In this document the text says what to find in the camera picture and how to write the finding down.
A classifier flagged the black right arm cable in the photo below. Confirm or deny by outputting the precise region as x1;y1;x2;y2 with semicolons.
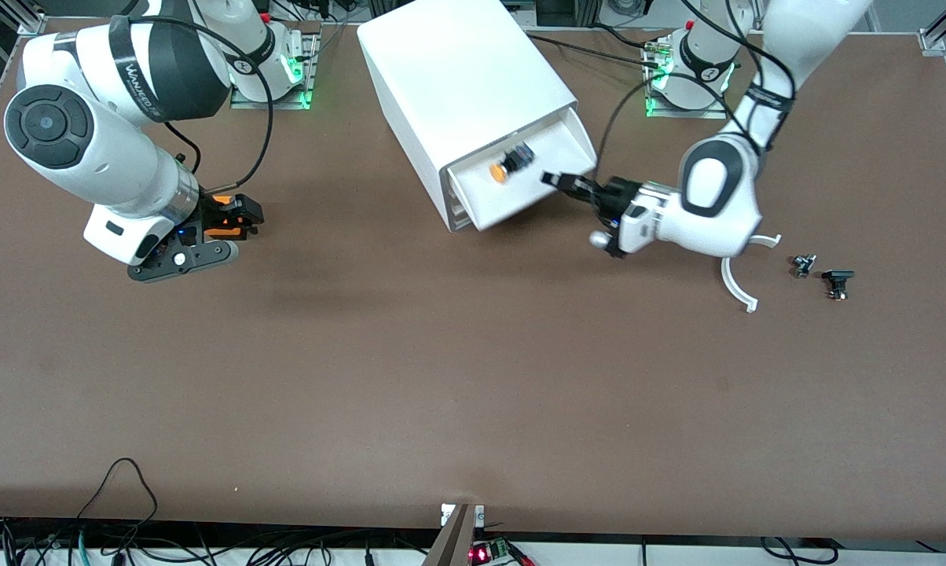
149;14;275;199

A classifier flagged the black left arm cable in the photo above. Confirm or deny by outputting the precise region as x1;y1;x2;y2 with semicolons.
597;0;798;217

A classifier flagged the circuit board with red light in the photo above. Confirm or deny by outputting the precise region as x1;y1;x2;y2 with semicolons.
468;538;538;566

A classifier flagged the small black contact block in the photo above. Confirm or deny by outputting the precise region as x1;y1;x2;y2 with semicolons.
822;269;856;302

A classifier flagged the thin black looped cable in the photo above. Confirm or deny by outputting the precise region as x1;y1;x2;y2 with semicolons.
75;457;160;524

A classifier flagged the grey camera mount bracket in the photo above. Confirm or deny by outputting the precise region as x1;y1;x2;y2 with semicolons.
421;503;486;566

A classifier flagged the black cable loop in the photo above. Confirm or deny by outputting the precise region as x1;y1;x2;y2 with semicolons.
759;536;840;566

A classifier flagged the white curved plastic arc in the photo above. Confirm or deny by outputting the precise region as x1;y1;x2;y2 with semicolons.
720;233;783;314

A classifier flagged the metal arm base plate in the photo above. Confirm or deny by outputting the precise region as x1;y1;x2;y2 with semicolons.
229;22;321;111
643;41;729;121

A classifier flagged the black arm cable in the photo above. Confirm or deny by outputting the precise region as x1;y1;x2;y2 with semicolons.
149;14;275;199
597;0;798;217

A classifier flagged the black cable on table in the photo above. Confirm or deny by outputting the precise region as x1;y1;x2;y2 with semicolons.
523;31;664;70

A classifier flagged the orange push button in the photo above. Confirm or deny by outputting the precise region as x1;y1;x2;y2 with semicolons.
489;141;536;185

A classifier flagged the orange button enclosure box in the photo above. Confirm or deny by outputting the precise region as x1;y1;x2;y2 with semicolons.
204;195;251;241

